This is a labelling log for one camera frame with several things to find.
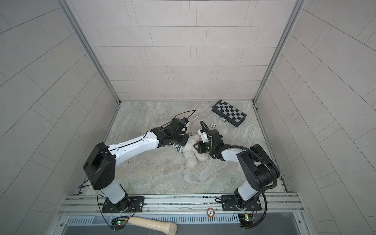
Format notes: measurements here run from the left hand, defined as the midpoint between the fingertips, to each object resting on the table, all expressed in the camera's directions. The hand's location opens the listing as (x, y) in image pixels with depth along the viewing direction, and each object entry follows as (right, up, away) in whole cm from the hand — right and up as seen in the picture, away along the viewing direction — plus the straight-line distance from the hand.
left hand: (191, 137), depth 84 cm
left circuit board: (-32, -36, -19) cm, 52 cm away
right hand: (+2, -7, +5) cm, 9 cm away
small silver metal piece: (+22, +10, +20) cm, 32 cm away
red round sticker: (+9, -34, -15) cm, 38 cm away
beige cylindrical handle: (-9, -35, -22) cm, 43 cm away
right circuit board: (+27, -36, -16) cm, 48 cm away
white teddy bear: (0, -9, 0) cm, 9 cm away
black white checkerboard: (+29, +13, +21) cm, 38 cm away
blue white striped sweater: (-7, -6, 0) cm, 10 cm away
